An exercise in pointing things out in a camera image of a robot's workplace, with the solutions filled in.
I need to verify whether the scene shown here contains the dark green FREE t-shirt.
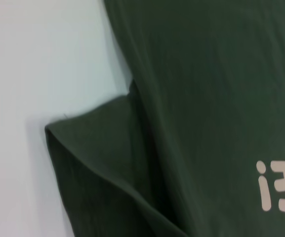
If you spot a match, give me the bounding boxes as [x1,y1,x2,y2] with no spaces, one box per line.
[44,0,285,237]

